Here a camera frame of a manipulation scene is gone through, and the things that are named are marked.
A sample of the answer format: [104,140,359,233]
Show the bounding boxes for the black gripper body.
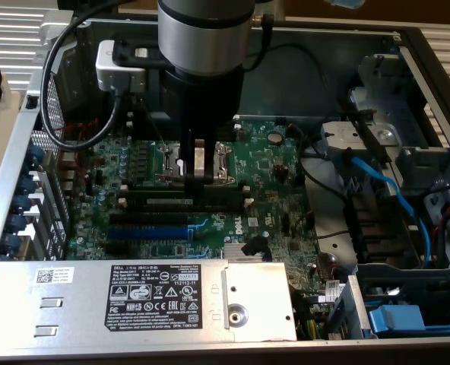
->
[160,66,245,132]

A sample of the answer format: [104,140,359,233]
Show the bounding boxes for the silver finned chipset heatsink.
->
[224,244,267,262]

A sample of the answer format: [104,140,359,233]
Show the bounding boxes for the blue flat wire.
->
[333,150,434,264]

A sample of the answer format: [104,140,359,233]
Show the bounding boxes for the power supply wire bundle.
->
[291,288,325,340]

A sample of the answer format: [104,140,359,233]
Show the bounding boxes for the black camera bracket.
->
[110,40,165,71]

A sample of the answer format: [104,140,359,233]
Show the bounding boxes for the long black expansion slot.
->
[109,211,190,228]

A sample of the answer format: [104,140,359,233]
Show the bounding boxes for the black wire with plug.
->
[247,42,336,104]

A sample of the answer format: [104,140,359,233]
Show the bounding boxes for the blue slot clip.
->
[6,212,27,233]
[11,193,33,214]
[2,231,21,254]
[25,146,46,167]
[19,173,38,193]

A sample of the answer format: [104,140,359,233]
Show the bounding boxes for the metal CPU socket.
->
[154,141,238,187]

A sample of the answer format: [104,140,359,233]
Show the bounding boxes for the metal port block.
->
[57,146,88,193]

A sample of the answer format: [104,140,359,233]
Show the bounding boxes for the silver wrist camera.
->
[95,40,148,94]

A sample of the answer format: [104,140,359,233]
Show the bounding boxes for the black camera cable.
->
[39,0,123,150]

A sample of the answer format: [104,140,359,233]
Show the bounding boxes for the silver disk bracket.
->
[320,120,403,161]

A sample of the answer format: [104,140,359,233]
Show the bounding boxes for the silver power supply with label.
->
[0,259,299,344]

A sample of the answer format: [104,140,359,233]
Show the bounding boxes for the grey metal PC case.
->
[0,9,450,365]

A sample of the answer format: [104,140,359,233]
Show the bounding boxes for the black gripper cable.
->
[243,13,275,73]

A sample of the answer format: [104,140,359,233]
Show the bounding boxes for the blue expansion slot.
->
[106,224,190,241]

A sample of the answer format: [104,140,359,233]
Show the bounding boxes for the thin metal locking lever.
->
[141,99,167,146]

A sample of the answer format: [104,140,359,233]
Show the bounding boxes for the thin red wire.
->
[57,116,101,180]

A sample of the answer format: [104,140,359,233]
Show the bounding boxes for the green Dell motherboard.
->
[59,117,342,303]

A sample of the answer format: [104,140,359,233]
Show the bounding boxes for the black plastic bar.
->
[337,97,394,165]

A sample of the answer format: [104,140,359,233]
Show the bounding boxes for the black RAM slot white latches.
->
[127,112,243,131]
[127,120,244,143]
[120,184,251,194]
[117,196,255,214]

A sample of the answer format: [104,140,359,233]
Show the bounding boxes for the grey metal drive cage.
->
[325,262,450,340]

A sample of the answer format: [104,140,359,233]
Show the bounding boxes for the grey metal disk bay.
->
[348,52,450,267]

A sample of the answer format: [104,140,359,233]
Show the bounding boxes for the black wire plug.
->
[239,235,268,257]

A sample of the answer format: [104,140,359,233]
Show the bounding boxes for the black ribbed plastic shroud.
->
[342,192,424,265]

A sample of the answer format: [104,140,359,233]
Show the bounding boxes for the green RAM stick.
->
[127,189,246,208]

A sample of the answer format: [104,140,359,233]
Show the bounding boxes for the thin black wire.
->
[287,123,350,202]

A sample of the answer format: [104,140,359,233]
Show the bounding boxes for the short black expansion slot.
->
[104,241,132,256]

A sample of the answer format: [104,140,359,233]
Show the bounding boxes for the blue plastic latch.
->
[367,303,428,338]

